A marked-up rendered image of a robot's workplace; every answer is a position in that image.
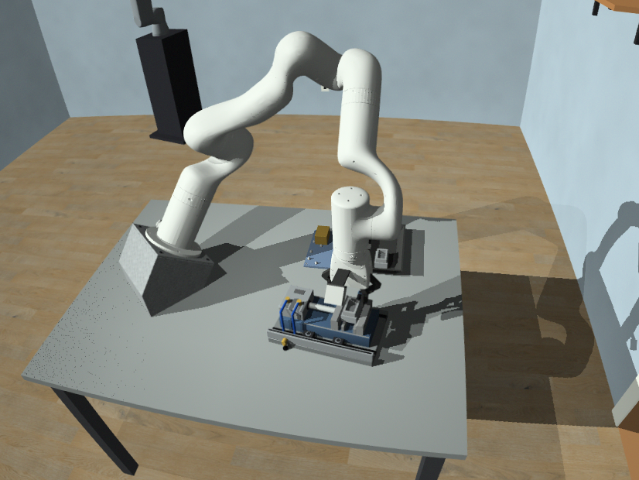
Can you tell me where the yellow block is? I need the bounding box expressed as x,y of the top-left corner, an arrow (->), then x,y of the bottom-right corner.
315,225 -> 330,245

